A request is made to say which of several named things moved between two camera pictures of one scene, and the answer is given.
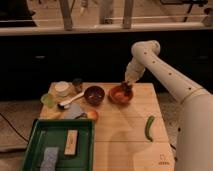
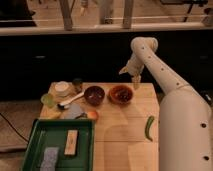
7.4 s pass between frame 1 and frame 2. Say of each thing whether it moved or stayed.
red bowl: stayed
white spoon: stayed
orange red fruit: stayed
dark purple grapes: moved
